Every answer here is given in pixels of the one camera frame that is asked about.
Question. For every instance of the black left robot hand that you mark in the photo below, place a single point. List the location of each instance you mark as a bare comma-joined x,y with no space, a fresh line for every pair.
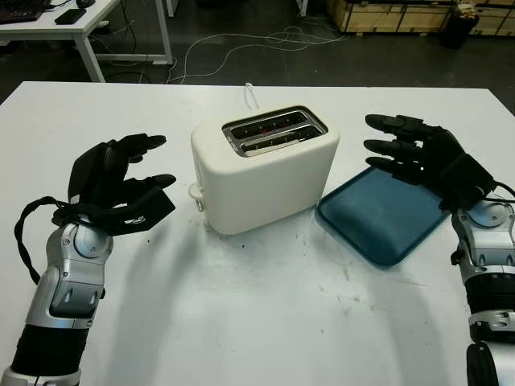
92,173

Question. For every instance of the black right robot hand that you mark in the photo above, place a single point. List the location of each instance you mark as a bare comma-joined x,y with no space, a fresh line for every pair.
438,149

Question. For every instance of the white toaster lever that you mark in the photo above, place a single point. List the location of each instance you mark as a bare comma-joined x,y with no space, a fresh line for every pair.
195,191

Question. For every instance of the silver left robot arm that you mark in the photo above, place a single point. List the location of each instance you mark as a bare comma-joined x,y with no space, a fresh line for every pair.
68,289

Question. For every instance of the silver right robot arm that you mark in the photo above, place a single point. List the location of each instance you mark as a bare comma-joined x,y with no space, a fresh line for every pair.
491,257

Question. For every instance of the blue plastic tray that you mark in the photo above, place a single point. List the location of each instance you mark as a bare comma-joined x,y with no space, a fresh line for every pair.
374,217

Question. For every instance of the silver toaster dial knob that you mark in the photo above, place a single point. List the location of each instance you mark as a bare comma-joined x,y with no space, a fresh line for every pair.
200,205

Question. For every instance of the white two-slot toaster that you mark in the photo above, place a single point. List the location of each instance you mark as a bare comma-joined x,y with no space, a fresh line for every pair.
265,189

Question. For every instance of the black waste bin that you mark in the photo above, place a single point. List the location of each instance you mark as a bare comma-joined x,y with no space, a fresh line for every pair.
459,28

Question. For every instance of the wooden crate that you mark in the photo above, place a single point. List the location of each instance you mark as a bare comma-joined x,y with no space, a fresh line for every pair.
386,16
497,18

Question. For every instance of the white office desk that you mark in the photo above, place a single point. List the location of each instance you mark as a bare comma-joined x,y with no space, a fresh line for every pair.
90,18

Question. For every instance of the black smartphone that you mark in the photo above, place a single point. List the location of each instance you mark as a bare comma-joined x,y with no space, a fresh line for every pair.
70,16

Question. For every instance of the black computer mouse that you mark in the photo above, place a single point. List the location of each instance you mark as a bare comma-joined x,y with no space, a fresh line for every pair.
84,3

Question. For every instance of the black keyboard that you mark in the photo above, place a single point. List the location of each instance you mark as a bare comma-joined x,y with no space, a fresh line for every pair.
18,10

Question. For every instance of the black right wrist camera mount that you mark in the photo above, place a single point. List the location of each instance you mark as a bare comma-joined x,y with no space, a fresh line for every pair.
466,177

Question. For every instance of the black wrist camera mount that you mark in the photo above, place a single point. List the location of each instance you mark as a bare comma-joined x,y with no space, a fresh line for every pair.
155,207
466,177

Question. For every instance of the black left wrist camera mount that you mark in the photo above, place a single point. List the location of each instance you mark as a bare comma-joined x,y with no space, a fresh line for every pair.
155,207

